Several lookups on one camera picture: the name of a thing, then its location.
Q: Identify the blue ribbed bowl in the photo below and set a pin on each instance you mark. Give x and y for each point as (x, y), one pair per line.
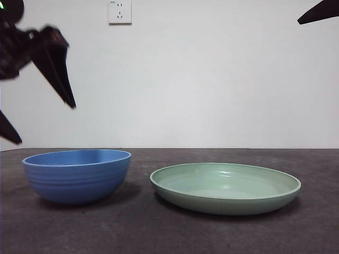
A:
(76, 185)

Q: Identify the white wall socket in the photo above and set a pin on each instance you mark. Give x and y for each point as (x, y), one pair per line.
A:
(120, 13)

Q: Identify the green round plate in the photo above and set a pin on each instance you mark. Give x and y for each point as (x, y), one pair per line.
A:
(225, 205)

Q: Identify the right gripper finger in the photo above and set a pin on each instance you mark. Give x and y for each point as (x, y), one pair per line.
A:
(323, 12)

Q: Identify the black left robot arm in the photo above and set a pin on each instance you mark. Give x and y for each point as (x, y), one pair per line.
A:
(13, 53)

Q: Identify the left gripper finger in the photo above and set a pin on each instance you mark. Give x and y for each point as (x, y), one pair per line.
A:
(8, 129)
(54, 66)

